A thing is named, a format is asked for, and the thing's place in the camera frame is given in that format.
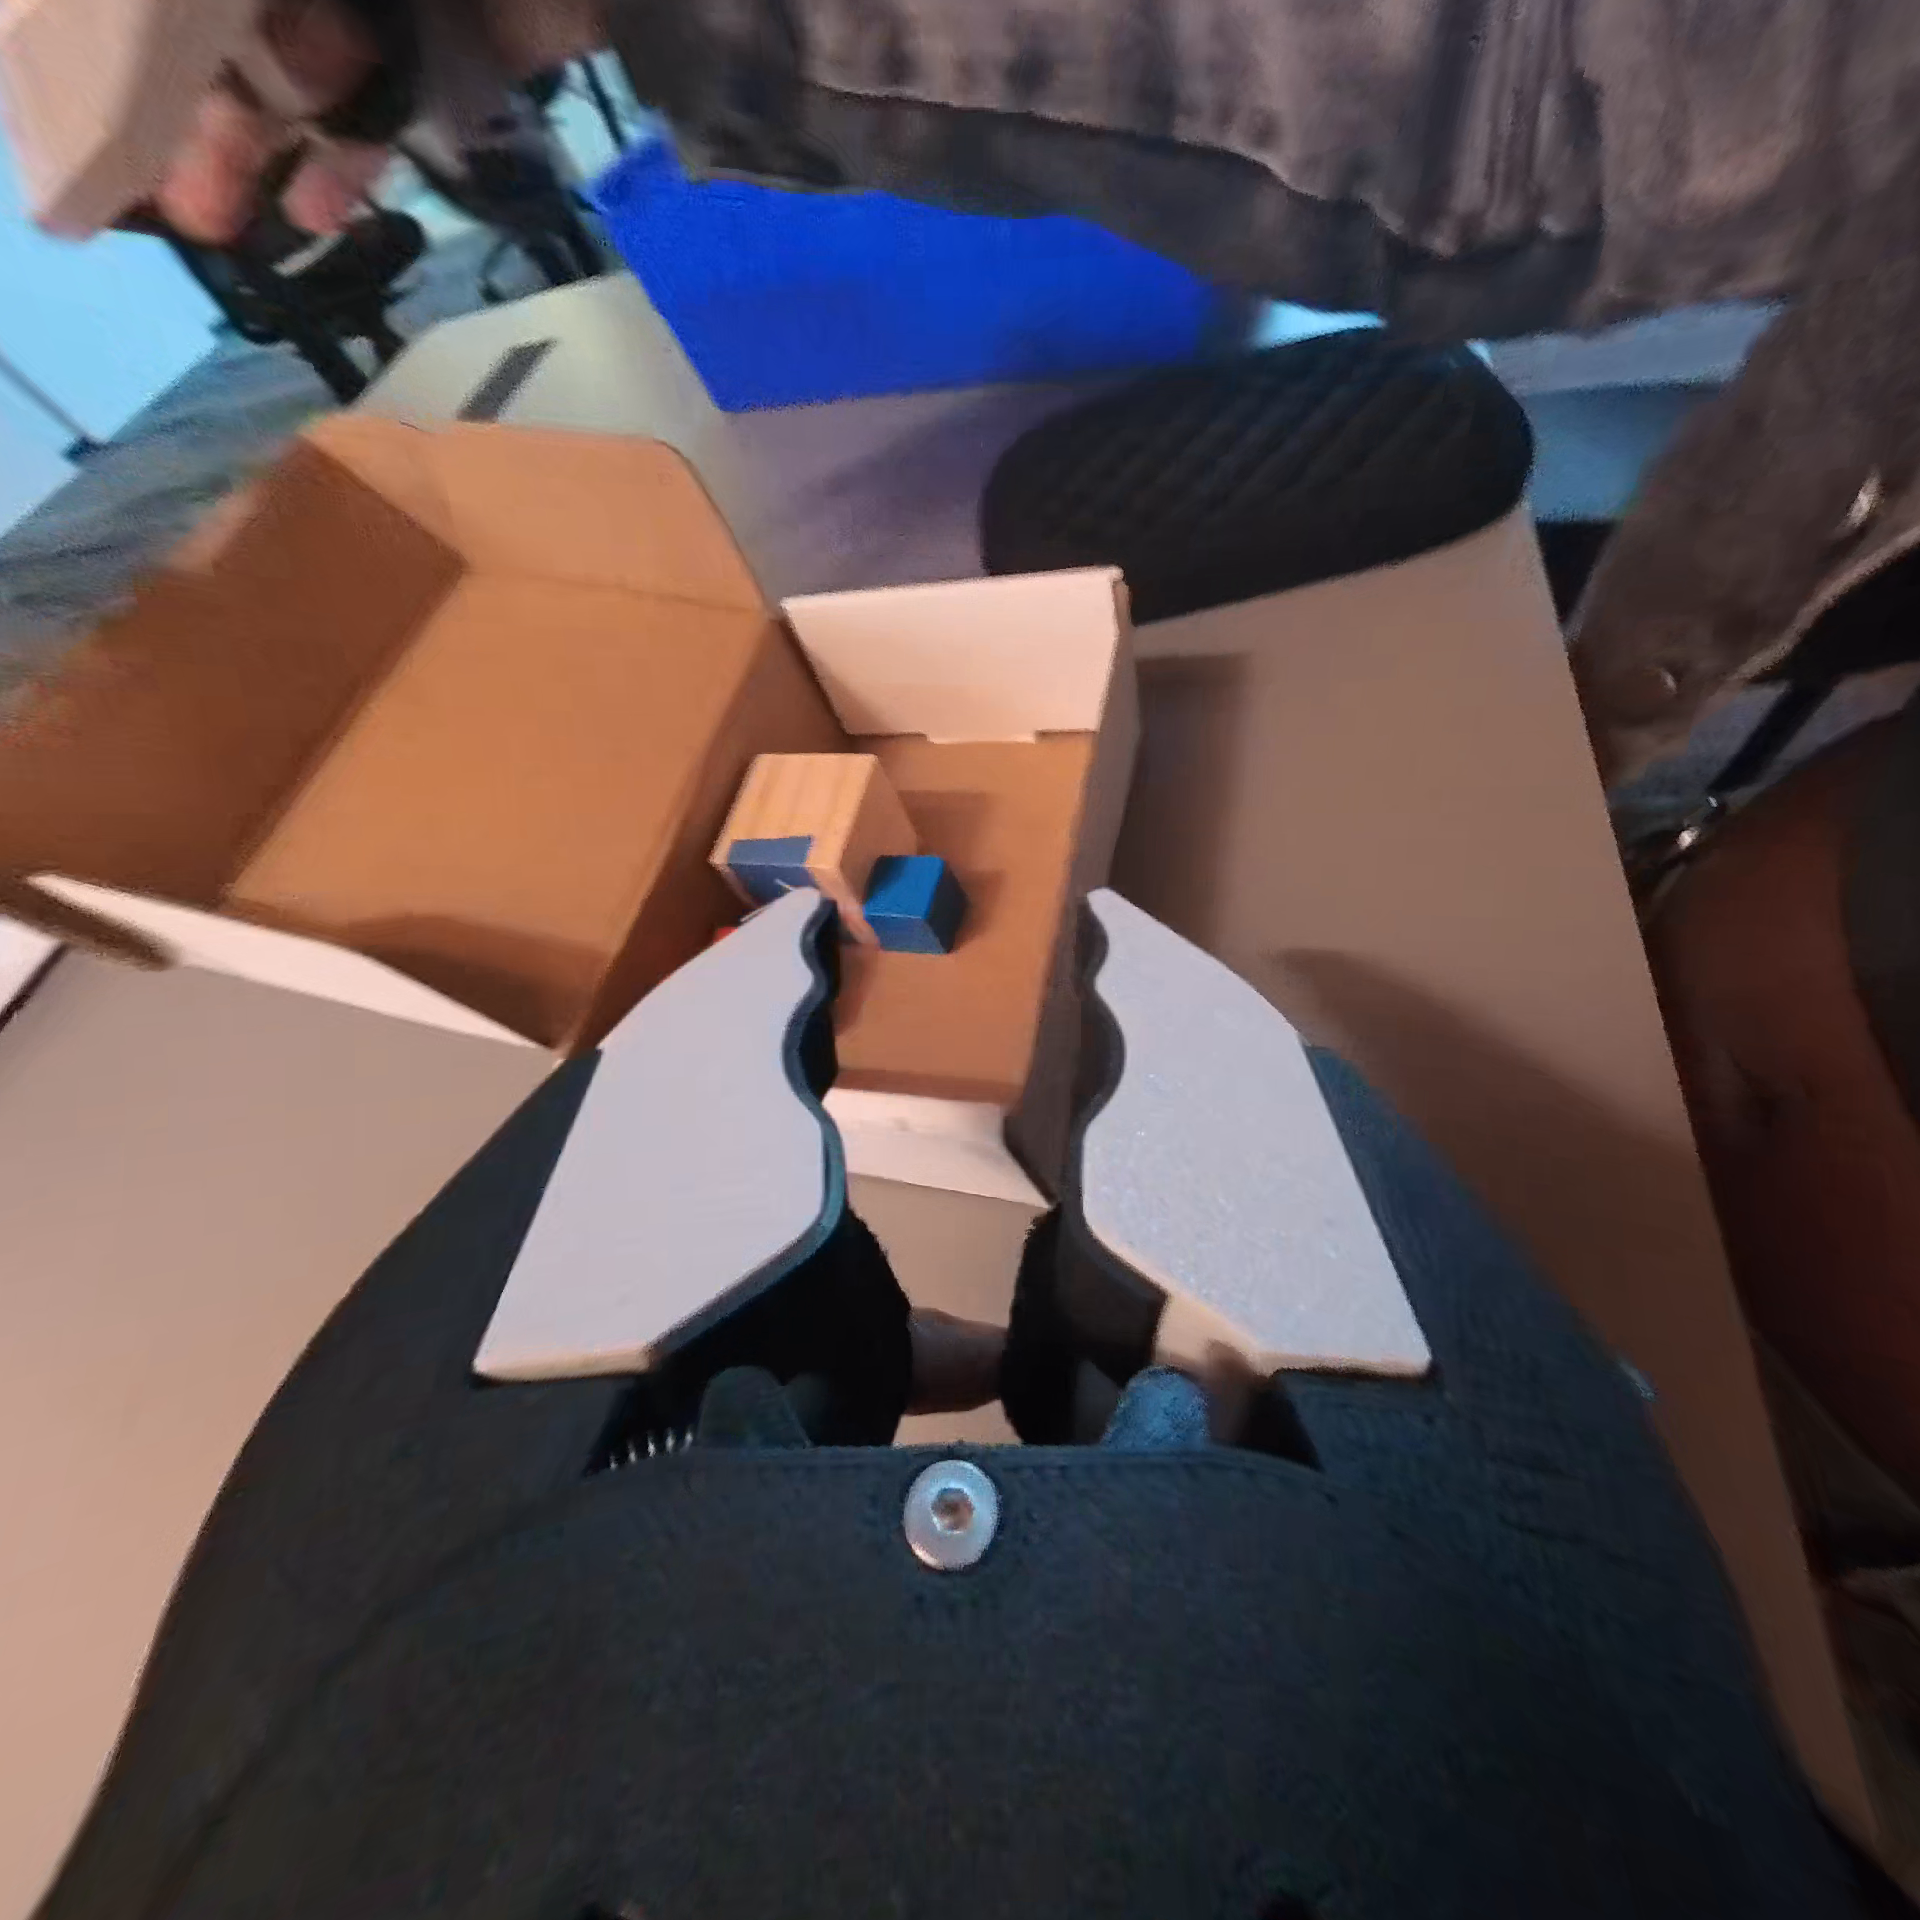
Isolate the person's dark jacket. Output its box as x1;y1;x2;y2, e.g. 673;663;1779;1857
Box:
1323;0;1920;780

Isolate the white cardboard box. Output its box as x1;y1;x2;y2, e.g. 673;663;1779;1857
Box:
0;411;1147;1331

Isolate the blue plastic bin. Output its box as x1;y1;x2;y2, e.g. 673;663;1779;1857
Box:
590;148;1246;411

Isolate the black oval ribbed pad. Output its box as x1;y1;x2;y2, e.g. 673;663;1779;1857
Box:
981;327;1534;625

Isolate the person's left hand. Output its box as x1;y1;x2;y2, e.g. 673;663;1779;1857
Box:
902;1306;1010;1412

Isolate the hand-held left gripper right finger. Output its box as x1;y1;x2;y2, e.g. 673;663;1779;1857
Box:
1053;885;1436;1392

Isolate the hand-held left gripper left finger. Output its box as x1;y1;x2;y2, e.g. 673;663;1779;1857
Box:
471;885;851;1387

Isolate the grey desk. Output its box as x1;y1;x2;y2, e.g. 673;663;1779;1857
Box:
0;272;1892;1920

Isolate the person's right forearm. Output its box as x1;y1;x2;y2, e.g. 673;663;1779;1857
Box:
599;0;1505;261

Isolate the person's right hand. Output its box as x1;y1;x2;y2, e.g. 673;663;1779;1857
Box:
167;0;413;226

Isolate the wooden cube with blue tape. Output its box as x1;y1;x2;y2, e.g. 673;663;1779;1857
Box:
707;754;919;952

